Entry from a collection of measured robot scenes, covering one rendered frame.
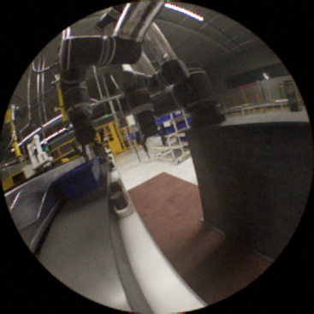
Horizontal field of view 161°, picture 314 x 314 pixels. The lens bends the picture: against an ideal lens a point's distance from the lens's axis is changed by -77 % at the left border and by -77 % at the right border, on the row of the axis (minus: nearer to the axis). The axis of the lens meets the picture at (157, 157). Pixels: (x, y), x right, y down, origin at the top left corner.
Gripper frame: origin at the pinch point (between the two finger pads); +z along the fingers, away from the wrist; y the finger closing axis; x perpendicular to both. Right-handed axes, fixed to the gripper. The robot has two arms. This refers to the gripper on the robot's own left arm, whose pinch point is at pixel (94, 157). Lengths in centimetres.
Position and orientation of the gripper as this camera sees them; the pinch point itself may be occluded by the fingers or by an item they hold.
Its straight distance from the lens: 42.9
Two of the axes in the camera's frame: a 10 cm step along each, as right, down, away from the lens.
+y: -8.5, 4.0, -3.5
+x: 4.2, 0.9, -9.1
